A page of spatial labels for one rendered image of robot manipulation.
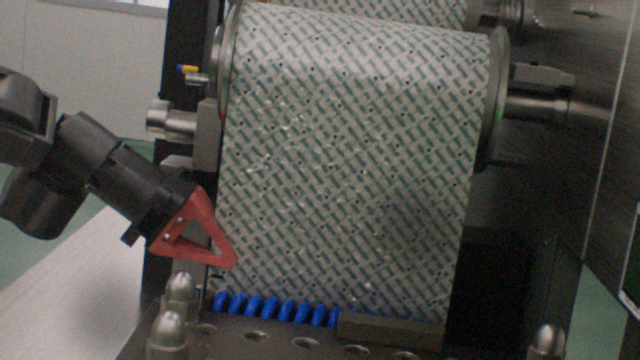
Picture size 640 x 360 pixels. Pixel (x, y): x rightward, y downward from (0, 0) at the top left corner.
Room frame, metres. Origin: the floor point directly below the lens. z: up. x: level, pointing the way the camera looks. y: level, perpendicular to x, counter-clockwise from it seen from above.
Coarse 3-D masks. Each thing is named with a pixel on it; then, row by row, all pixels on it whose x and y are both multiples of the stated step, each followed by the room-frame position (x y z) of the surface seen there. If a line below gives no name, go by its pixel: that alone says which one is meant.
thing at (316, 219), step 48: (240, 144) 0.76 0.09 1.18; (288, 144) 0.76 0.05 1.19; (336, 144) 0.76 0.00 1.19; (240, 192) 0.76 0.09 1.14; (288, 192) 0.76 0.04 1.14; (336, 192) 0.76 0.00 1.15; (384, 192) 0.76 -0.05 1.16; (432, 192) 0.76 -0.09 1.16; (240, 240) 0.76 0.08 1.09; (288, 240) 0.76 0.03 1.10; (336, 240) 0.76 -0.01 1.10; (384, 240) 0.76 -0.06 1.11; (432, 240) 0.76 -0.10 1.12; (240, 288) 0.76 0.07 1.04; (288, 288) 0.76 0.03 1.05; (336, 288) 0.76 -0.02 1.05; (384, 288) 0.76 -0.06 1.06; (432, 288) 0.76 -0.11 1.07
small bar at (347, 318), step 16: (352, 320) 0.70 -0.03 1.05; (368, 320) 0.71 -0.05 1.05; (384, 320) 0.71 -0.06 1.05; (400, 320) 0.72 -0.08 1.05; (352, 336) 0.70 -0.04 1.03; (368, 336) 0.70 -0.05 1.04; (384, 336) 0.70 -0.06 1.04; (400, 336) 0.70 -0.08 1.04; (416, 336) 0.70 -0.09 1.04; (432, 336) 0.70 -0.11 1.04
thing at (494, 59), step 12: (228, 24) 0.78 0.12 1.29; (228, 36) 0.77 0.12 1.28; (492, 48) 0.80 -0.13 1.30; (492, 60) 0.78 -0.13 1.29; (492, 72) 0.77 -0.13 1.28; (492, 84) 0.77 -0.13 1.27; (492, 96) 0.77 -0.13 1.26; (492, 108) 0.77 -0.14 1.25; (480, 132) 0.77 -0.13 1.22; (480, 144) 0.78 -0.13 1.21
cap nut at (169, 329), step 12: (168, 312) 0.60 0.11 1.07; (156, 324) 0.59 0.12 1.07; (168, 324) 0.59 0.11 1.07; (180, 324) 0.59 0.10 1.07; (156, 336) 0.59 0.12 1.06; (168, 336) 0.58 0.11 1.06; (180, 336) 0.59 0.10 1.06; (156, 348) 0.58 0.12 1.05; (168, 348) 0.58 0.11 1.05; (180, 348) 0.59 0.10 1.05
